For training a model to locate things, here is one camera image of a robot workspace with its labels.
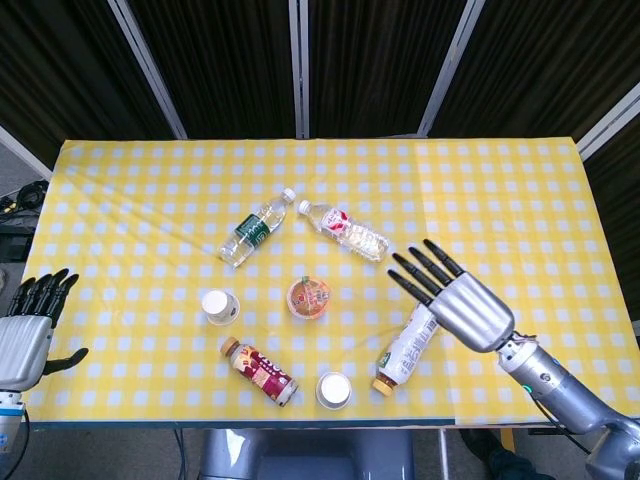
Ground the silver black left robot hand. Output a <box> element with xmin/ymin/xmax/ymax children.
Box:
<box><xmin>0</xmin><ymin>268</ymin><xmax>90</xmax><ymax>392</ymax></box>

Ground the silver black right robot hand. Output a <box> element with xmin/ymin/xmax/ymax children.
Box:
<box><xmin>387</xmin><ymin>238</ymin><xmax>516</xmax><ymax>354</ymax></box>

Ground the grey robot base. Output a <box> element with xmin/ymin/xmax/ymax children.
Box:
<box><xmin>198</xmin><ymin>428</ymin><xmax>416</xmax><ymax>480</ymax></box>

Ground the orange jelly cup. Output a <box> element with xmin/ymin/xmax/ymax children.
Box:
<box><xmin>286</xmin><ymin>275</ymin><xmax>333</xmax><ymax>320</ymax></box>

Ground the white bottle orange cap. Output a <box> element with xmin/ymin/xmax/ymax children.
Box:
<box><xmin>371</xmin><ymin>302</ymin><xmax>441</xmax><ymax>399</ymax></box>

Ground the black device box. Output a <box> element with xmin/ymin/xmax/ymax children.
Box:
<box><xmin>0</xmin><ymin>233</ymin><xmax>32</xmax><ymax>262</ymax></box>

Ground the black shoe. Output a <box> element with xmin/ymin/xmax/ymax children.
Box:
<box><xmin>458</xmin><ymin>429</ymin><xmax>540</xmax><ymax>480</ymax></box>

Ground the white table leg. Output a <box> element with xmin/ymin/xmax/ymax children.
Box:
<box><xmin>438</xmin><ymin>428</ymin><xmax>450</xmax><ymax>480</ymax></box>

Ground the red white label water bottle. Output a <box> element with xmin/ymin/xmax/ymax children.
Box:
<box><xmin>297</xmin><ymin>199</ymin><xmax>392</xmax><ymax>265</ymax></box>

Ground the black pleated screen panel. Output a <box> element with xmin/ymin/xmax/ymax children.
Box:
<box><xmin>0</xmin><ymin>0</ymin><xmax>174</xmax><ymax>169</ymax></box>
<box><xmin>124</xmin><ymin>0</ymin><xmax>301</xmax><ymax>140</ymax></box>
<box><xmin>429</xmin><ymin>0</ymin><xmax>640</xmax><ymax>146</ymax></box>
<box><xmin>307</xmin><ymin>0</ymin><xmax>471</xmax><ymax>139</ymax></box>
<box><xmin>582</xmin><ymin>114</ymin><xmax>640</xmax><ymax>321</ymax></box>

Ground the yellow white checkered tablecloth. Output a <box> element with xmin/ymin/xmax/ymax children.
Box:
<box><xmin>20</xmin><ymin>138</ymin><xmax>640</xmax><ymax>427</ymax></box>

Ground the red label milk tea bottle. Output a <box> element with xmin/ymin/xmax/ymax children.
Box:
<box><xmin>220</xmin><ymin>336</ymin><xmax>299</xmax><ymax>407</ymax></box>

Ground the green label water bottle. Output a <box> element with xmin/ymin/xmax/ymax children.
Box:
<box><xmin>218</xmin><ymin>188</ymin><xmax>297</xmax><ymax>269</ymax></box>

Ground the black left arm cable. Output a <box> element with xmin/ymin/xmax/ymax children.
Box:
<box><xmin>20</xmin><ymin>418</ymin><xmax>33</xmax><ymax>480</ymax></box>

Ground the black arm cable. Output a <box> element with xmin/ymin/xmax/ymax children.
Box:
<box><xmin>527</xmin><ymin>392</ymin><xmax>594</xmax><ymax>455</ymax></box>
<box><xmin>20</xmin><ymin>418</ymin><xmax>33</xmax><ymax>480</ymax></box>

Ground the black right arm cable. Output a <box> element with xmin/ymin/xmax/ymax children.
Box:
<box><xmin>527</xmin><ymin>392</ymin><xmax>594</xmax><ymax>455</ymax></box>

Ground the black cable bundle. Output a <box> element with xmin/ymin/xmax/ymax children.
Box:
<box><xmin>0</xmin><ymin>179</ymin><xmax>50</xmax><ymax>226</ymax></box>

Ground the black cable under table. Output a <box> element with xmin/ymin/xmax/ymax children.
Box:
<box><xmin>172</xmin><ymin>428</ymin><xmax>187</xmax><ymax>480</ymax></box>

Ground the white screen frame post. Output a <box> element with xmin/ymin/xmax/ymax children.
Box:
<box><xmin>576</xmin><ymin>92</ymin><xmax>640</xmax><ymax>160</ymax></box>
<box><xmin>416</xmin><ymin>0</ymin><xmax>487</xmax><ymax>138</ymax></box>
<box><xmin>106</xmin><ymin>0</ymin><xmax>189</xmax><ymax>140</ymax></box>
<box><xmin>0</xmin><ymin>124</ymin><xmax>54</xmax><ymax>181</ymax></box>
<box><xmin>287</xmin><ymin>0</ymin><xmax>311</xmax><ymax>140</ymax></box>

